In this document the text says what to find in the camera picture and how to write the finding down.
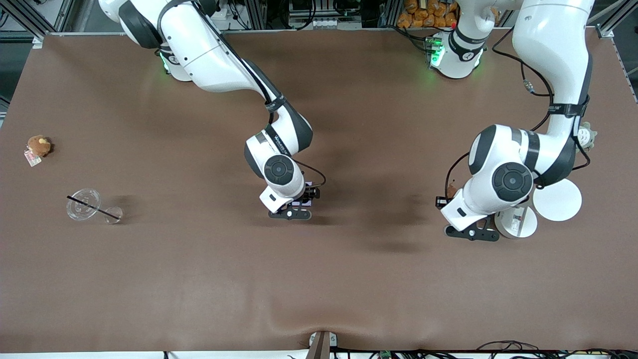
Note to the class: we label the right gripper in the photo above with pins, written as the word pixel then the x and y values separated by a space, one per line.
pixel 310 194

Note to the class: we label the purple smartphone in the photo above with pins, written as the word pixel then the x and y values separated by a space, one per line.
pixel 302 202

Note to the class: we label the grey green Totoro plush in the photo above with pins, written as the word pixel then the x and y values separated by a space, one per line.
pixel 588 135

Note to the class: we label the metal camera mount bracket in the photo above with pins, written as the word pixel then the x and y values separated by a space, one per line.
pixel 321 345

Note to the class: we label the small clear plastic lid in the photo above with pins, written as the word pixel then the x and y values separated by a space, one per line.
pixel 113 215

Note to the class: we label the brown lion statue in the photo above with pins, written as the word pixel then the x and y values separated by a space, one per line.
pixel 452 190

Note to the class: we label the brown plush toy with tag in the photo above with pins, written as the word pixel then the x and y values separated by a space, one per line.
pixel 39 145

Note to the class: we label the clear plastic cup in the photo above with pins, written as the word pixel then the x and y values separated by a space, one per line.
pixel 83 204

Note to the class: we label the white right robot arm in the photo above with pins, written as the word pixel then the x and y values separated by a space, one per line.
pixel 209 55

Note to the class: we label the white power strip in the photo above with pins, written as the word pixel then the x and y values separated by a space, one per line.
pixel 222 14

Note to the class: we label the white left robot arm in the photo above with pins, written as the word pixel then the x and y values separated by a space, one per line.
pixel 553 50

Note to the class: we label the white round table lamp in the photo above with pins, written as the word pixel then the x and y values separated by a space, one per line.
pixel 557 199

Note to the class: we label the pile of orange buns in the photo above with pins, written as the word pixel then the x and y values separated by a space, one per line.
pixel 428 12

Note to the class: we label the aluminium frame profile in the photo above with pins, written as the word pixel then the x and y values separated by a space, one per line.
pixel 30 17
pixel 610 22

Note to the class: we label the black drinking straw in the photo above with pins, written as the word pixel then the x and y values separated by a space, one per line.
pixel 92 207

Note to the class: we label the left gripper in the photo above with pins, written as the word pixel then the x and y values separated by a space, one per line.
pixel 441 201

